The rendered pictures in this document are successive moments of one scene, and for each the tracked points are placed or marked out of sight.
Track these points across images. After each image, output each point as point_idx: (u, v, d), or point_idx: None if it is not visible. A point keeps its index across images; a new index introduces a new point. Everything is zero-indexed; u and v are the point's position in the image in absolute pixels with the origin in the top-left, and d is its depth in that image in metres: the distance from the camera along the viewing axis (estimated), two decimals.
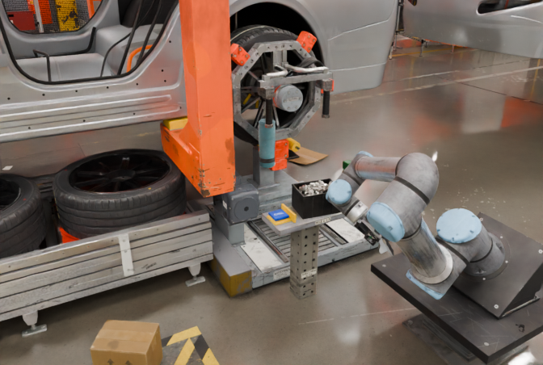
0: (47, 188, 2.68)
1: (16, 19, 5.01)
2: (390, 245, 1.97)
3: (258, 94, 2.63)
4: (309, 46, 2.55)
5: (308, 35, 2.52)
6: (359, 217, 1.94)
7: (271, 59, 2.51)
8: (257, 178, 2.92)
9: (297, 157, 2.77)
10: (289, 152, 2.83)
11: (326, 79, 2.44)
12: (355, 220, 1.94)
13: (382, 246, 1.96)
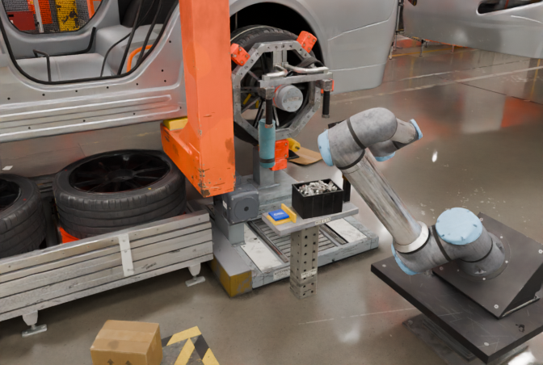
0: (47, 188, 2.68)
1: (16, 19, 5.01)
2: None
3: (258, 94, 2.63)
4: (309, 46, 2.55)
5: (308, 35, 2.52)
6: None
7: (271, 59, 2.51)
8: (257, 178, 2.92)
9: (297, 157, 2.77)
10: (289, 152, 2.83)
11: (326, 79, 2.44)
12: None
13: None
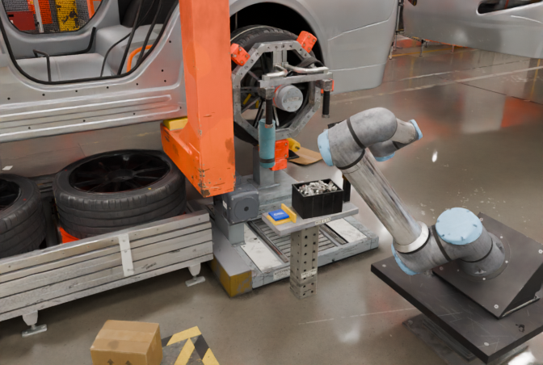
0: (47, 188, 2.68)
1: (16, 19, 5.01)
2: None
3: (258, 94, 2.63)
4: (309, 46, 2.55)
5: (308, 35, 2.52)
6: None
7: (271, 59, 2.51)
8: (257, 178, 2.92)
9: (297, 157, 2.77)
10: (289, 152, 2.83)
11: (326, 79, 2.44)
12: None
13: None
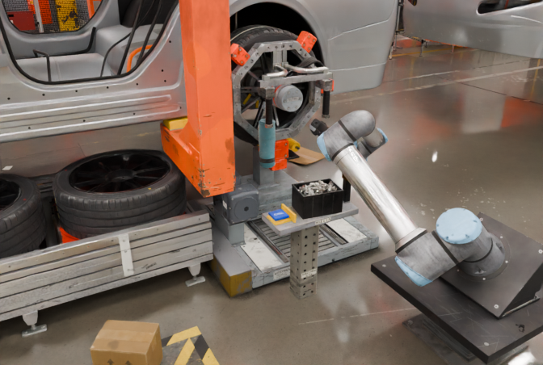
0: (47, 188, 2.68)
1: (16, 19, 5.01)
2: (312, 125, 2.72)
3: (258, 94, 2.63)
4: (309, 46, 2.55)
5: (308, 35, 2.52)
6: None
7: (271, 59, 2.51)
8: (257, 178, 2.92)
9: (297, 157, 2.77)
10: (289, 152, 2.83)
11: (326, 79, 2.44)
12: None
13: None
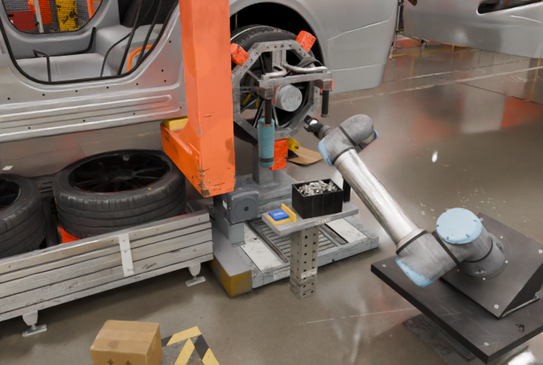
0: (47, 188, 2.68)
1: (16, 19, 5.01)
2: None
3: (258, 94, 2.64)
4: (308, 46, 2.56)
5: (307, 35, 2.53)
6: None
7: (271, 59, 2.52)
8: (256, 178, 2.93)
9: (296, 156, 2.78)
10: (288, 151, 2.83)
11: (325, 79, 2.45)
12: None
13: None
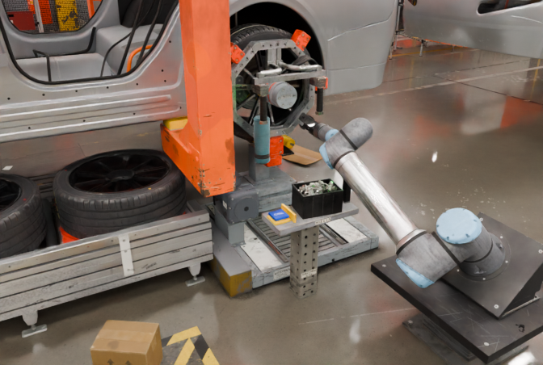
0: (47, 188, 2.68)
1: (16, 19, 5.01)
2: None
3: (254, 92, 2.68)
4: (303, 44, 2.60)
5: (302, 33, 2.57)
6: None
7: (267, 57, 2.56)
8: (253, 174, 2.97)
9: (292, 153, 2.82)
10: (284, 148, 2.88)
11: (319, 77, 2.49)
12: None
13: None
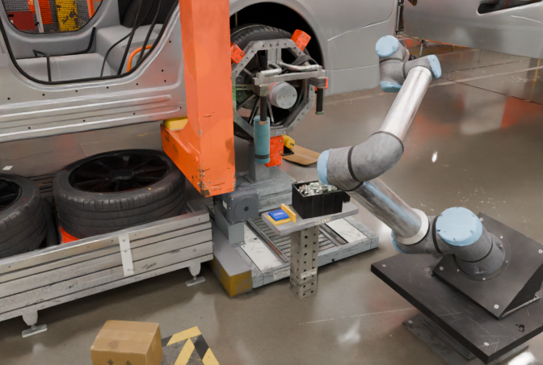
0: (47, 188, 2.68)
1: (16, 19, 5.01)
2: None
3: (254, 92, 2.68)
4: (303, 44, 2.60)
5: (302, 33, 2.57)
6: None
7: (266, 57, 2.56)
8: (253, 174, 2.97)
9: (292, 153, 2.82)
10: (284, 148, 2.88)
11: (319, 77, 2.49)
12: None
13: None
